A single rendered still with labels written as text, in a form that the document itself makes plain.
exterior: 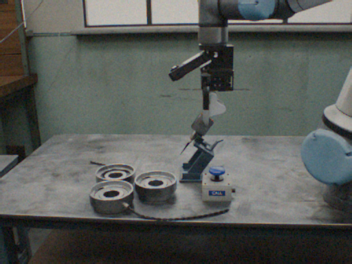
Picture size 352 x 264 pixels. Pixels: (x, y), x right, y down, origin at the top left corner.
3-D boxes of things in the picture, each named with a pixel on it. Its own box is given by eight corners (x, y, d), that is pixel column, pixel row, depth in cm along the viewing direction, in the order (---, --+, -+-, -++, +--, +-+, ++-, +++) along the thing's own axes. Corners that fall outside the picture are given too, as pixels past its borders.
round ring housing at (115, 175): (95, 179, 104) (93, 166, 102) (132, 174, 106) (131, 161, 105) (97, 196, 94) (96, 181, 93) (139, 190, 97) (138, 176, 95)
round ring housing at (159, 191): (185, 196, 94) (184, 181, 92) (148, 207, 88) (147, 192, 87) (163, 181, 102) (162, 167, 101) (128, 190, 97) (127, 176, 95)
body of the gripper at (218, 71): (233, 93, 95) (234, 45, 91) (199, 94, 95) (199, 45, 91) (230, 88, 102) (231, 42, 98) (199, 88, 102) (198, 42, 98)
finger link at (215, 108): (225, 128, 97) (226, 93, 95) (203, 128, 97) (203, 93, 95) (225, 126, 100) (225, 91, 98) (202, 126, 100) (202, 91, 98)
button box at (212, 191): (202, 201, 91) (202, 183, 89) (203, 188, 97) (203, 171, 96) (236, 203, 90) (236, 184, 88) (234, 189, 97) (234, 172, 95)
